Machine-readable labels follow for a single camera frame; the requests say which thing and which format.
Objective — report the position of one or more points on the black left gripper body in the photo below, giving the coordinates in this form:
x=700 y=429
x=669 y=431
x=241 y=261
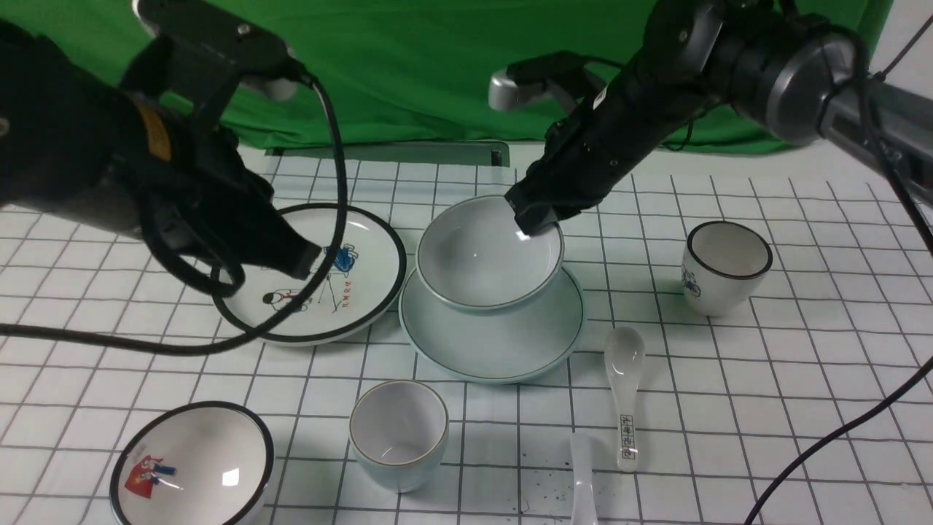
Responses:
x=196 y=199

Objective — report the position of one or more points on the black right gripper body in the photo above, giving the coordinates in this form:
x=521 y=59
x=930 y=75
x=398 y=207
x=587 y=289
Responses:
x=590 y=150

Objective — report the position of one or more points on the pale blue shallow bowl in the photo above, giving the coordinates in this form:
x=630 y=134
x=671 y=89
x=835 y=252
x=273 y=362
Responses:
x=474 y=257

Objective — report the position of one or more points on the pale blue cup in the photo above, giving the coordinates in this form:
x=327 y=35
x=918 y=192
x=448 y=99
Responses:
x=399 y=431

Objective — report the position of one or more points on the plain white ceramic spoon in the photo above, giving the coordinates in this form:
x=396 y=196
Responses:
x=584 y=501

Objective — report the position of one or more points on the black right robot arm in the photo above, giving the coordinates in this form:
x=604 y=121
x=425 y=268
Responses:
x=799 y=77

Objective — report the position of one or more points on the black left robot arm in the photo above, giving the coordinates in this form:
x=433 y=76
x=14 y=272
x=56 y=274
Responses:
x=64 y=136

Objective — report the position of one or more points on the white cup black rim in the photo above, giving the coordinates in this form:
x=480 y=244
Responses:
x=723 y=264

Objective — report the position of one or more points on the white plate with cartoon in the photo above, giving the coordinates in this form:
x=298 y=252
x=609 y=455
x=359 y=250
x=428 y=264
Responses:
x=367 y=274

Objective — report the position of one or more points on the green backdrop cloth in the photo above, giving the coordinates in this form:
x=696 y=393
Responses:
x=411 y=70

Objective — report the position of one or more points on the white spoon with label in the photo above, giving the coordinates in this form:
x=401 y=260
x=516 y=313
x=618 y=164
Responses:
x=624 y=363

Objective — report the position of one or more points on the white bowl with cartoon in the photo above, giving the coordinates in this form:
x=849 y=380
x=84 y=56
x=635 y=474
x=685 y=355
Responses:
x=207 y=462

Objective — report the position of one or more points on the pale blue plain plate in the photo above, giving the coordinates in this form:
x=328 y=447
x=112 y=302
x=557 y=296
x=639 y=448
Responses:
x=505 y=347

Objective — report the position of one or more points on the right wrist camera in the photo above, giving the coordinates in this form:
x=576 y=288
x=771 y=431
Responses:
x=561 y=76

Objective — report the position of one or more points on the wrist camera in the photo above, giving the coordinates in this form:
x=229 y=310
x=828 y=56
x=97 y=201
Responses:
x=204 y=54
x=561 y=76

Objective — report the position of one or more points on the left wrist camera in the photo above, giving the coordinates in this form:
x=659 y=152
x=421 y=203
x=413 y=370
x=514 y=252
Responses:
x=204 y=54

